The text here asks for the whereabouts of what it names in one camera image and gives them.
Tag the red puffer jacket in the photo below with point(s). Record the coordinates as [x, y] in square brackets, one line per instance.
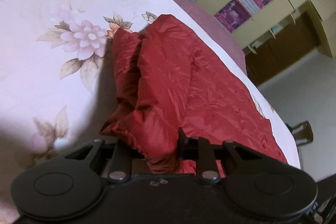
[168, 81]

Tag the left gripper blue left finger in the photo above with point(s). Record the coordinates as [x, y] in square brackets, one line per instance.
[125, 162]

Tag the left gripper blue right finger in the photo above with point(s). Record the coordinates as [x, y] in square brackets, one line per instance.
[200, 151]

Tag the brown wooden door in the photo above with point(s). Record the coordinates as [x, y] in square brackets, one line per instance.
[277, 54]

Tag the lower right purple poster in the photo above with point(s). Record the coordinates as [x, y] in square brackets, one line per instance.
[232, 15]

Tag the floral pink bedspread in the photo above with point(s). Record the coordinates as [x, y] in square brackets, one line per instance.
[55, 93]

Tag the wooden chair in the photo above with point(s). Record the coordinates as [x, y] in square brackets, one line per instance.
[302, 133]

